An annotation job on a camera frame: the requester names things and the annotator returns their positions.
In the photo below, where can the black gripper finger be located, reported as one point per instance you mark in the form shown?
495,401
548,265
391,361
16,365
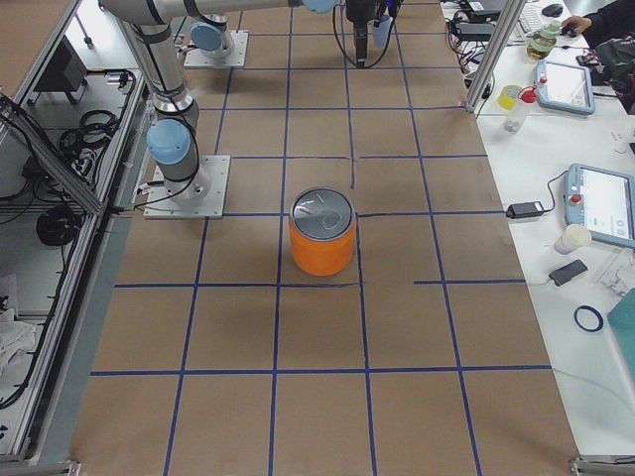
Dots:
360,32

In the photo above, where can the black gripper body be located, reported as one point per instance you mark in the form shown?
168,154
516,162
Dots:
358,12

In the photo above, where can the light blue plastic cup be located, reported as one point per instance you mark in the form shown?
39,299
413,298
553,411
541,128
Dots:
381,31

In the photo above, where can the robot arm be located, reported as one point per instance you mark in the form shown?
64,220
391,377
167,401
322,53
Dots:
146,26
219,23

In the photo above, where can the white paper cup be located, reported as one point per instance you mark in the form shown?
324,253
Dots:
574,237

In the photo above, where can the person hand on mouse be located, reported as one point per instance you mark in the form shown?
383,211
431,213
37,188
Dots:
575,25

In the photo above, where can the black power brick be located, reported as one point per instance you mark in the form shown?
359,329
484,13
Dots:
480,32

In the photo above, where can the yellow tape roll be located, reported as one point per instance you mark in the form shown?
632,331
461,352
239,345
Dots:
508,96

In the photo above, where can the green glass jar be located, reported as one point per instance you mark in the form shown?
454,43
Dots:
542,41

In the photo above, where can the clear bottle red cap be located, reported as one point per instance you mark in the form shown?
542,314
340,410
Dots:
523,106

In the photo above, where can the orange can with grey lid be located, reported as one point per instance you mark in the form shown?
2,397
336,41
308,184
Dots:
322,231

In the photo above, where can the far teach pendant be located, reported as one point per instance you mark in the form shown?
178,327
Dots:
564,87

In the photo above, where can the teach pendant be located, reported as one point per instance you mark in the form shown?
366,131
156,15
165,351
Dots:
564,87
602,201

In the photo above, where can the black power adapter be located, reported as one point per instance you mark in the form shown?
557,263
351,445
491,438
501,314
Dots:
521,210

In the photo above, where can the near teach pendant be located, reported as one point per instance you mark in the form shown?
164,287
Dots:
602,201

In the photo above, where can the black smartphone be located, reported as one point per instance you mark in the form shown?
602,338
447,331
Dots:
567,273

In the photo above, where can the white cloth rag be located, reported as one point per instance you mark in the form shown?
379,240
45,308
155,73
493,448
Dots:
17,336

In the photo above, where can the aluminium frame post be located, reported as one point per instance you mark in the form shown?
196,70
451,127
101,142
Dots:
498,41

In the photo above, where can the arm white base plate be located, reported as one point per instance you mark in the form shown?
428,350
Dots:
211,49
203,197

